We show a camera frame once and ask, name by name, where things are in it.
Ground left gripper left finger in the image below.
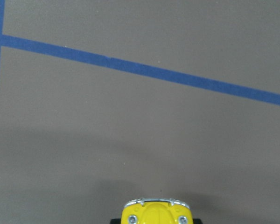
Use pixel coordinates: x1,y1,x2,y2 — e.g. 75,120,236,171
110,218,121,224

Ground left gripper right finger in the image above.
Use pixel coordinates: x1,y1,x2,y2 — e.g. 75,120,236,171
193,218,203,224

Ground yellow beetle toy car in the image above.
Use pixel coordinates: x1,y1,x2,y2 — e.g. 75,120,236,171
120,198,194,224

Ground brown paper table mat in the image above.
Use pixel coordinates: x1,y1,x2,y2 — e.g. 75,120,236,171
0,0,280,224

